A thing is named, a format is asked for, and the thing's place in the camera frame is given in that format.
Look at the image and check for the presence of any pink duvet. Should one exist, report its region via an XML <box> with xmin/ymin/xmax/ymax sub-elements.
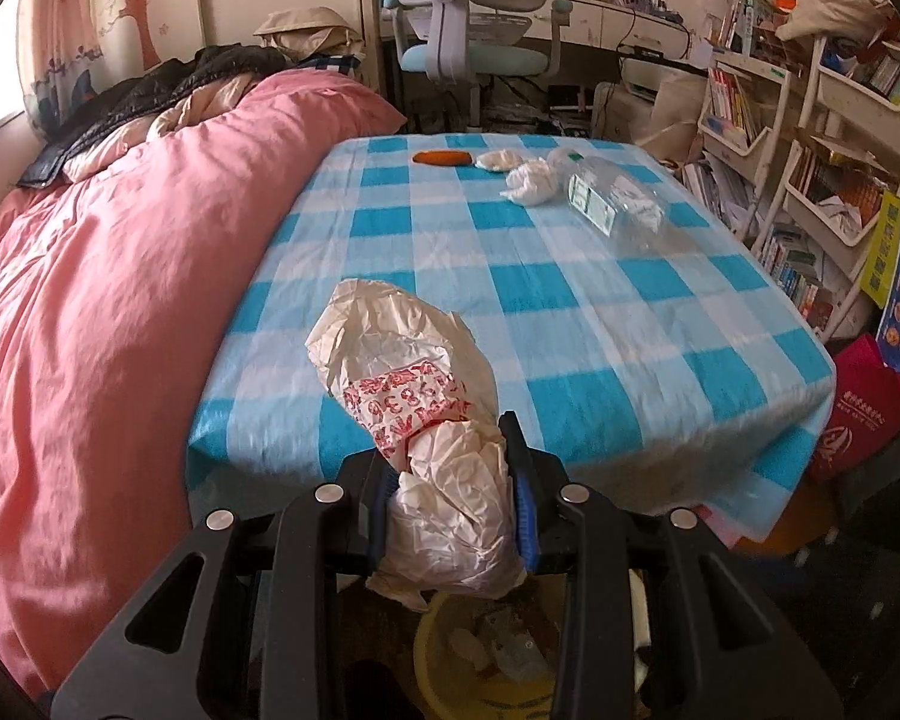
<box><xmin>0</xmin><ymin>69</ymin><xmax>407</xmax><ymax>698</ymax></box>

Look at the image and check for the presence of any white book rack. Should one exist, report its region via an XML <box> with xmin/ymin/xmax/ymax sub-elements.
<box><xmin>697</xmin><ymin>52</ymin><xmax>796</xmax><ymax>200</ymax></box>
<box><xmin>757</xmin><ymin>37</ymin><xmax>900</xmax><ymax>346</ymax></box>

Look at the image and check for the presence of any white desk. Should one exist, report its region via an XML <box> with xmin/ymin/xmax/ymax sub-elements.
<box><xmin>375</xmin><ymin>0</ymin><xmax>695</xmax><ymax>55</ymax></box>

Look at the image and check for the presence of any white plastic bag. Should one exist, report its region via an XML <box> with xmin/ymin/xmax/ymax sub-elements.
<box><xmin>305</xmin><ymin>277</ymin><xmax>527</xmax><ymax>611</ymax></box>

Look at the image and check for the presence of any clear plastic bottle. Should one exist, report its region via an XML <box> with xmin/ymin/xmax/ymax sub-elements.
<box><xmin>547</xmin><ymin>148</ymin><xmax>672</xmax><ymax>256</ymax></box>

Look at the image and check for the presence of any pile of papers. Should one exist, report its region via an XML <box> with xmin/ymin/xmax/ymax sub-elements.
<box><xmin>487</xmin><ymin>101</ymin><xmax>593</xmax><ymax>137</ymax></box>

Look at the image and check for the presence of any beige tote bag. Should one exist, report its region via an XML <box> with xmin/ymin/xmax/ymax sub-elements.
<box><xmin>637</xmin><ymin>67</ymin><xmax>710</xmax><ymax>162</ymax></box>

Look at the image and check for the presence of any white printer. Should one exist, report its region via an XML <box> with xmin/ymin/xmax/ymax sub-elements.
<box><xmin>621</xmin><ymin>56</ymin><xmax>691</xmax><ymax>102</ymax></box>

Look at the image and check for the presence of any white drawer cabinet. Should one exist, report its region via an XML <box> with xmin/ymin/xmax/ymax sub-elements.
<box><xmin>592</xmin><ymin>82</ymin><xmax>631</xmax><ymax>137</ymax></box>

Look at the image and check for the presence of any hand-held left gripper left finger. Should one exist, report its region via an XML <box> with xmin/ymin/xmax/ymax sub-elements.
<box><xmin>49</xmin><ymin>450</ymin><xmax>392</xmax><ymax>720</ymax></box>

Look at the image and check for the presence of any red shopping bag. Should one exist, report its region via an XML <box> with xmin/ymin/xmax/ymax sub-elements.
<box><xmin>808</xmin><ymin>334</ymin><xmax>900</xmax><ymax>482</ymax></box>

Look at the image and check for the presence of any black puffer jacket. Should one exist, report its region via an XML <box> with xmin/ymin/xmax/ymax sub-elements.
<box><xmin>16</xmin><ymin>45</ymin><xmax>293</xmax><ymax>188</ymax></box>

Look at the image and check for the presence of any crumpled white tissue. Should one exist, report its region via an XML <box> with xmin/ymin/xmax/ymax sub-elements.
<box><xmin>501</xmin><ymin>157</ymin><xmax>567</xmax><ymax>207</ymax></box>

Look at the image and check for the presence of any blue checkered pillow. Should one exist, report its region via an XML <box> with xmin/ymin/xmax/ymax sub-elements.
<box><xmin>300</xmin><ymin>52</ymin><xmax>368</xmax><ymax>77</ymax></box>

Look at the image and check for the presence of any white desk chair blue seat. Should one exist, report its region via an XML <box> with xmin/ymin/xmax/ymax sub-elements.
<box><xmin>379</xmin><ymin>0</ymin><xmax>575</xmax><ymax>130</ymax></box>

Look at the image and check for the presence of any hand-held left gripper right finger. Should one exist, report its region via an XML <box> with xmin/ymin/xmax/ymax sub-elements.
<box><xmin>499</xmin><ymin>411</ymin><xmax>845</xmax><ymax>720</ymax></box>

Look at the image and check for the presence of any pink patterned curtain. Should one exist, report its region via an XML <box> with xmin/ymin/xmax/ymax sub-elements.
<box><xmin>15</xmin><ymin>0</ymin><xmax>121</xmax><ymax>137</ymax></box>

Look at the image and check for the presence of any yellow plastic basin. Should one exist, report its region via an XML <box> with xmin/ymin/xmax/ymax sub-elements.
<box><xmin>412</xmin><ymin>591</ymin><xmax>653</xmax><ymax>720</ymax></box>

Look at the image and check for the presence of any beige blanket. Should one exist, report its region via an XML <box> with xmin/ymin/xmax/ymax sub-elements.
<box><xmin>64</xmin><ymin>79</ymin><xmax>271</xmax><ymax>182</ymax></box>

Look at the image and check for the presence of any beige cloth bundle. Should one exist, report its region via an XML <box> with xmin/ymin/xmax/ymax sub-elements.
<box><xmin>776</xmin><ymin>0</ymin><xmax>900</xmax><ymax>42</ymax></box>

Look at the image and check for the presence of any beige pillow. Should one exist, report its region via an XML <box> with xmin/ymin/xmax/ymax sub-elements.
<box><xmin>253</xmin><ymin>6</ymin><xmax>365</xmax><ymax>55</ymax></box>

